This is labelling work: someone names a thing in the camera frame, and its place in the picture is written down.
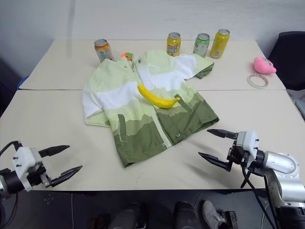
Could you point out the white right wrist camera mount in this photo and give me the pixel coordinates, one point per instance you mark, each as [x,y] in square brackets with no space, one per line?
[249,140]

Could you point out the dark rounded shape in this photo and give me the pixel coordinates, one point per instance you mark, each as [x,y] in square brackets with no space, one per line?
[186,215]

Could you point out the clear tape roll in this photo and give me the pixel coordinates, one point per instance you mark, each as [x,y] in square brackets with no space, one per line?
[250,82]

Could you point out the pink plush toy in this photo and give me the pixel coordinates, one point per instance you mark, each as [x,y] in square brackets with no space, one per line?
[263,65]

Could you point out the grey cloth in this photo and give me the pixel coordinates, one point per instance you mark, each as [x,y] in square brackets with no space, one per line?
[300,105]

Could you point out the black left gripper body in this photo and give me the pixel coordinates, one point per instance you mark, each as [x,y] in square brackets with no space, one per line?
[38,175]

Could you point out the orange and green drink can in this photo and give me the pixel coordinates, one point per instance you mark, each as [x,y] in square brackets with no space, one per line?
[103,51]

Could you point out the black office chair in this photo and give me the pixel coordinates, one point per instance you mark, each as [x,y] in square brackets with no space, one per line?
[291,59]

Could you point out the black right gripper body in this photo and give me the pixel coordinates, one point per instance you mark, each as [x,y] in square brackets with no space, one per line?
[238,153]

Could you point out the yellow banana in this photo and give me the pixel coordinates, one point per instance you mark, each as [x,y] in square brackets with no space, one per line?
[155,97]

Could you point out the green and white zip jacket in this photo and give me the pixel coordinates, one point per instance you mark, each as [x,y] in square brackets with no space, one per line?
[133,119]

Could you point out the yellow drink can blue label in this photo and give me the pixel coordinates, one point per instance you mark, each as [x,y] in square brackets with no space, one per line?
[173,45]

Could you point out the black device on floor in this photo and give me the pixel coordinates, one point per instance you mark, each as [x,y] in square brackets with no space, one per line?
[230,218]

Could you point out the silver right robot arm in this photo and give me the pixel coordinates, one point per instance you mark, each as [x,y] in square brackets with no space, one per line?
[282,164]

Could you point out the orange toy carrot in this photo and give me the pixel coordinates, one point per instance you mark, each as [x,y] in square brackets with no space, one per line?
[124,55]

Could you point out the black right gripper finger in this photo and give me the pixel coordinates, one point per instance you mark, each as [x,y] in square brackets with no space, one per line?
[218,162]
[224,134]

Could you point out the tall yellow drink can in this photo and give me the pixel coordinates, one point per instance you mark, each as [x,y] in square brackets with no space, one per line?
[219,44]

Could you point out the grey shoe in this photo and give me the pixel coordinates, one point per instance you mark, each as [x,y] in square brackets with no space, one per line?
[212,214]

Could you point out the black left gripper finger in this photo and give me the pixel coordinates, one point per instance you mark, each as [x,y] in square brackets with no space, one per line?
[53,150]
[66,174]

